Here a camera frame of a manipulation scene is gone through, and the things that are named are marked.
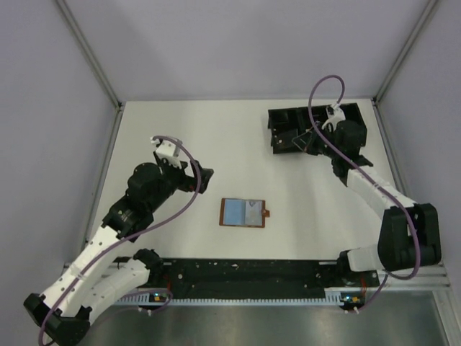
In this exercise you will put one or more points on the aluminium front frame rail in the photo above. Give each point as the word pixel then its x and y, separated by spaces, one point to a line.
pixel 427 278

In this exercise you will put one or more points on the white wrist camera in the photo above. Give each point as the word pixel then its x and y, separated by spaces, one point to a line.
pixel 167 153
pixel 335 115

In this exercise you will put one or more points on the aluminium corner post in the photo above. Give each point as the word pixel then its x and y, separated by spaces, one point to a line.
pixel 413 37
pixel 87 52

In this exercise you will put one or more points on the white VIP credit card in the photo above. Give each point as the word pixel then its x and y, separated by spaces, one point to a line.
pixel 253 212

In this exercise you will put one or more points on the left aluminium corner post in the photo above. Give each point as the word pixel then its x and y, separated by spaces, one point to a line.
pixel 87 52

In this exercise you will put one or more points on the brown leather card holder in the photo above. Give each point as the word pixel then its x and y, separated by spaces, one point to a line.
pixel 243 213

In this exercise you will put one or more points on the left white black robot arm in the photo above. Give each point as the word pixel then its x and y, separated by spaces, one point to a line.
pixel 67 309

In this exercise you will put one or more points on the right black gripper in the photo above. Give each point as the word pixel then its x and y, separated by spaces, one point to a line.
pixel 316 143

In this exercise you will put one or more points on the black VIP credit card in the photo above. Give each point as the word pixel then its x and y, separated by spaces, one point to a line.
pixel 304 141

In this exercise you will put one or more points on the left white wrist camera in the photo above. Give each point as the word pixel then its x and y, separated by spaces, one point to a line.
pixel 167 153

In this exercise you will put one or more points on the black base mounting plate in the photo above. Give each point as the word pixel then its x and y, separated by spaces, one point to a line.
pixel 255 279

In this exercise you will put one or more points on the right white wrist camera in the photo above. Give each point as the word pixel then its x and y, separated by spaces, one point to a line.
pixel 335 115

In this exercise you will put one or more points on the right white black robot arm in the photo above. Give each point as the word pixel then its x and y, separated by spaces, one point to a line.
pixel 409 232

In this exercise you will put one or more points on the black three-compartment organizer tray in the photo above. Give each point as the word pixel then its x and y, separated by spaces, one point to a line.
pixel 286 123

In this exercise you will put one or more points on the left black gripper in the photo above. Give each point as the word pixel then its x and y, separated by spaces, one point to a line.
pixel 197 176

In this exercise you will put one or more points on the right aluminium corner post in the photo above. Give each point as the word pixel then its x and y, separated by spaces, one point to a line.
pixel 413 37

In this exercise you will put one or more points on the grey slotted cable duct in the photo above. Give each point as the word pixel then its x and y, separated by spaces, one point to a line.
pixel 331 298

